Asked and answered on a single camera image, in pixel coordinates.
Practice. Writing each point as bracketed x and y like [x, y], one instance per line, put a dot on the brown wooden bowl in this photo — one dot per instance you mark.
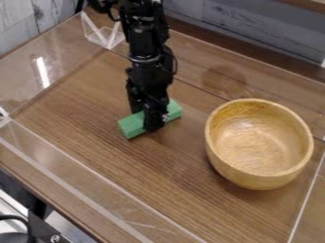
[259, 143]

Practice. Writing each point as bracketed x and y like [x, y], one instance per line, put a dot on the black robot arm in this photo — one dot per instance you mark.
[144, 25]

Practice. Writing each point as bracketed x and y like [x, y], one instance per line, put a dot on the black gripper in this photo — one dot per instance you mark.
[149, 78]

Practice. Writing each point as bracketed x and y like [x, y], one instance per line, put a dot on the clear acrylic tray wall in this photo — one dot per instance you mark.
[149, 190]

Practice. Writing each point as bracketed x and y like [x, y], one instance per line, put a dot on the green rectangular block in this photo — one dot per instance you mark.
[132, 124]

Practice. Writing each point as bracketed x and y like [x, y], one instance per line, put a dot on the black metal bracket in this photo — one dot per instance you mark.
[45, 233]

